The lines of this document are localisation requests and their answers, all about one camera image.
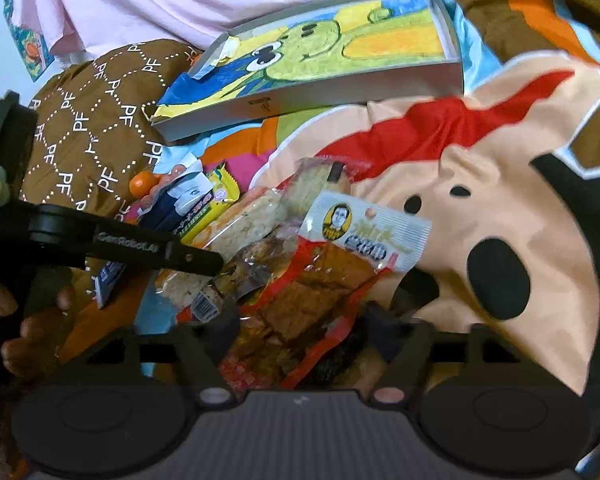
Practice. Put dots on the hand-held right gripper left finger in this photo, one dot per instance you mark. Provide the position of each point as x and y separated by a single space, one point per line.
226 326

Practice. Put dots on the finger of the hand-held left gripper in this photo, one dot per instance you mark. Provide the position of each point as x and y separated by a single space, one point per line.
145 252

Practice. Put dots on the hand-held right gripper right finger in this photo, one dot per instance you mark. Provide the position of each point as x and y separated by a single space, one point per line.
381 326

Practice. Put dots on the dark blue snack packet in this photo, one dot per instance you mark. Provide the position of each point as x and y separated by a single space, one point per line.
180 207

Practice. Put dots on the red dried tofu packet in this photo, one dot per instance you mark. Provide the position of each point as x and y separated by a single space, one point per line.
325 287

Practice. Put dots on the mandarin orange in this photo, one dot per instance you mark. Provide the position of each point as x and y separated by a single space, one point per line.
141 184

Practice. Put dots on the clear brown snack packet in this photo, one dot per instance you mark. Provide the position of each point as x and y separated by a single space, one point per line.
260 260

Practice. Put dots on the clear sausage pack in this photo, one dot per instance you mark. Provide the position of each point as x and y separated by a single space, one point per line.
178 171

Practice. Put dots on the white portrait snack packet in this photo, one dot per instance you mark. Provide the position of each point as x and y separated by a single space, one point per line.
362 232

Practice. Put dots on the yellow snack packet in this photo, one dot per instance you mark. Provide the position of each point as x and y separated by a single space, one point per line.
223 191

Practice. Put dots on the orange rice cracker packet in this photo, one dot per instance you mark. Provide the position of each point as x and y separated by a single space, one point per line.
252 217

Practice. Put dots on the clear rice cake packet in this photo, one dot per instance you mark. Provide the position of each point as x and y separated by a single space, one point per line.
310 180

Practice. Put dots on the grey cardboard tray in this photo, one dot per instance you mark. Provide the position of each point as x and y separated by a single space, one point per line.
330 97

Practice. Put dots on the person's left hand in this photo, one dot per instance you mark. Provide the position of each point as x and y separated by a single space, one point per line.
32 327

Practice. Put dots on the brown patterned quilt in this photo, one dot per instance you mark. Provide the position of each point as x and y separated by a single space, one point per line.
80 135

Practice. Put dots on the piece of masking tape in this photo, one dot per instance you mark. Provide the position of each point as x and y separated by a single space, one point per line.
221 55

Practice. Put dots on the colourful cartoon printed blanket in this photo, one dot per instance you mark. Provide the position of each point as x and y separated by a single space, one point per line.
480 135

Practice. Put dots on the cartoon drawing paper sheet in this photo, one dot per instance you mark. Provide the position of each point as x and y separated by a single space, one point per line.
310 45

